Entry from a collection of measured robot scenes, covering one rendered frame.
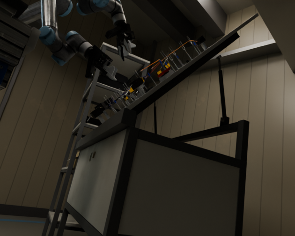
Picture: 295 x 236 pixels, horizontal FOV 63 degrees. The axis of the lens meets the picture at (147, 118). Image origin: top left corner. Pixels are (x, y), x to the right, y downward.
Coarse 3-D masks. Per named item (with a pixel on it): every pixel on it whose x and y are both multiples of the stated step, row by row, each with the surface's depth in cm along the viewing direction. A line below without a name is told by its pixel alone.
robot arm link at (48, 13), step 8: (48, 0) 121; (48, 8) 119; (56, 8) 124; (48, 16) 117; (56, 16) 121; (48, 24) 115; (56, 24) 118; (48, 32) 110; (56, 32) 116; (48, 40) 112; (56, 40) 115; (48, 48) 118; (56, 48) 118
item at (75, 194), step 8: (80, 152) 193; (88, 152) 158; (80, 160) 181; (88, 160) 150; (80, 168) 170; (88, 168) 142; (80, 176) 160; (72, 184) 180; (80, 184) 151; (72, 192) 170; (80, 192) 144; (72, 200) 160; (80, 200) 137
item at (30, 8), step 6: (60, 0) 137; (66, 0) 140; (30, 6) 140; (36, 6) 139; (60, 6) 139; (66, 6) 141; (72, 6) 146; (24, 12) 140; (30, 12) 140; (36, 12) 140; (60, 12) 143; (66, 12) 144; (18, 18) 140; (24, 18) 141; (30, 18) 142; (36, 18) 143
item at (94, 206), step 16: (96, 144) 142; (112, 144) 109; (96, 160) 129; (112, 160) 101; (96, 176) 118; (112, 176) 94; (96, 192) 109; (80, 208) 130; (96, 208) 101; (96, 224) 94
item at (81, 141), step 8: (120, 112) 96; (128, 112) 93; (136, 112) 95; (112, 120) 104; (120, 120) 92; (128, 120) 93; (96, 128) 134; (104, 128) 115; (112, 128) 102; (120, 128) 100; (88, 136) 151; (96, 136) 127; (104, 136) 122; (80, 144) 176; (88, 144) 157
